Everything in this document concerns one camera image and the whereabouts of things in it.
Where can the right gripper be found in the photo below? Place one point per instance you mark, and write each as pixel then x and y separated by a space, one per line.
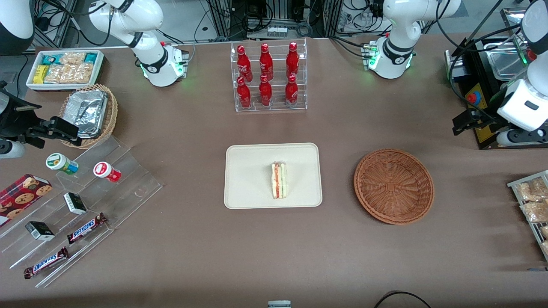
pixel 13 121

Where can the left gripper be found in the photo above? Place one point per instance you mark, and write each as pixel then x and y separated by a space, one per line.
pixel 484 119

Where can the triangular sandwich with red filling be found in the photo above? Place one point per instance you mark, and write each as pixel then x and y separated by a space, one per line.
pixel 278 182

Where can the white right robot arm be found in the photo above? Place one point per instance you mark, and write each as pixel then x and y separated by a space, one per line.
pixel 145 17

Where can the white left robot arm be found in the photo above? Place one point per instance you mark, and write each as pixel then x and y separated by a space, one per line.
pixel 396 51

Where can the oval tan wicker basket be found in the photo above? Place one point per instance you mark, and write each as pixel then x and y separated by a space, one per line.
pixel 110 115

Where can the silver metal tray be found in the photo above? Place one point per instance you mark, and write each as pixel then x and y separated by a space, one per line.
pixel 505 62

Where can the round brown wicker basket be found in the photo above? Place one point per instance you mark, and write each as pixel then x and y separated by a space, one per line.
pixel 394 186

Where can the cream rectangular tray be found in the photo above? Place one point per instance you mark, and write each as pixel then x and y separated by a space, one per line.
pixel 248 176

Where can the black sealing machine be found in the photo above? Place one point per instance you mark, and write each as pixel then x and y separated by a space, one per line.
pixel 472 97

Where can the green lid snack cup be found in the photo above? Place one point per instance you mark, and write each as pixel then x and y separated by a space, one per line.
pixel 58 162

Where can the stack of foil trays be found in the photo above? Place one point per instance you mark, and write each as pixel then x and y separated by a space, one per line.
pixel 87 111

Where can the white plastic snack bin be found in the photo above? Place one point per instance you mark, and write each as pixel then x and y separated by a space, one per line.
pixel 64 87

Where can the yellow snack packet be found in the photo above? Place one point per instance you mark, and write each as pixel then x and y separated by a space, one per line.
pixel 40 75

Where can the large clear cracker bag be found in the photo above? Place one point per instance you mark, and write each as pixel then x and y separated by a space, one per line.
pixel 68 73

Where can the red lid snack cup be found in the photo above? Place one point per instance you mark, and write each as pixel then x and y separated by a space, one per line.
pixel 105 171

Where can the teal snack packet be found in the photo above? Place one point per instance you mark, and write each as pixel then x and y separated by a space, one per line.
pixel 90 57
pixel 51 58

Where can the red plaid cookie box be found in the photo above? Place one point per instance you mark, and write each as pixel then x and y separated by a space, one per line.
pixel 21 196

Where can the small clear cracker bag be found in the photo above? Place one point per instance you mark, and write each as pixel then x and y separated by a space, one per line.
pixel 72 58

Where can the small black box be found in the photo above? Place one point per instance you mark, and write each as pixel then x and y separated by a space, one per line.
pixel 75 203
pixel 39 231

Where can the clear bag of crackers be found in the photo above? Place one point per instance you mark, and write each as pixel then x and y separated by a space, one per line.
pixel 535 211
pixel 531 190

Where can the clear case with red items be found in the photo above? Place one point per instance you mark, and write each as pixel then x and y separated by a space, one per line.
pixel 516 38

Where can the clear acrylic stepped display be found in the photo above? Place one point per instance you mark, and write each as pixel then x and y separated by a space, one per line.
pixel 128 188

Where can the brown snickers bar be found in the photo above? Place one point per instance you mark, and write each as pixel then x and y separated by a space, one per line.
pixel 46 263
pixel 85 229

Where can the red soda bottle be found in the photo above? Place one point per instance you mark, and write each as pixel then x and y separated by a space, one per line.
pixel 244 95
pixel 291 92
pixel 265 93
pixel 292 62
pixel 266 63
pixel 244 64

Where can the clear acrylic bottle rack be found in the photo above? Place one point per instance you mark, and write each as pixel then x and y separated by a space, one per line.
pixel 278 102

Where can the white power strip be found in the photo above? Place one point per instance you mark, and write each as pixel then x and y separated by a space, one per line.
pixel 277 31

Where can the small grey device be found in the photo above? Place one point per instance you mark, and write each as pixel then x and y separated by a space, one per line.
pixel 279 304

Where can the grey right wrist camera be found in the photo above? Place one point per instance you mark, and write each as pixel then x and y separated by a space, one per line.
pixel 10 149

